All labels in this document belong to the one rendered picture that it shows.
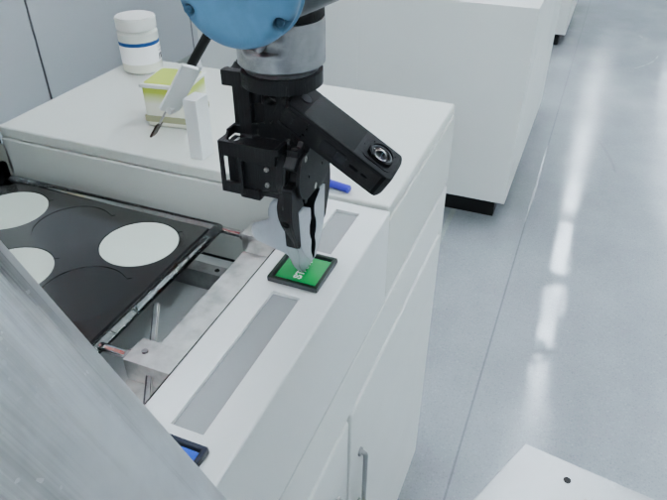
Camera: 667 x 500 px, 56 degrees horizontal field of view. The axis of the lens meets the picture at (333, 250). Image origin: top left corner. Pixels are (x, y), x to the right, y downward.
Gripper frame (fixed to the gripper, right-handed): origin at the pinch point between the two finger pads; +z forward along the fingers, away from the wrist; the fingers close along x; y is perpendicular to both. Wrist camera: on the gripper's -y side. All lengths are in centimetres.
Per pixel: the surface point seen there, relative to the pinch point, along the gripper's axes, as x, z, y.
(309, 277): 1.1, 1.2, -0.4
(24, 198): -7.8, 7.7, 48.2
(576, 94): -327, 97, -20
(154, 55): -44, -2, 50
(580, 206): -198, 97, -32
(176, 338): 6.8, 9.7, 13.2
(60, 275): 4.4, 7.8, 30.9
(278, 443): 16.2, 8.1, -4.0
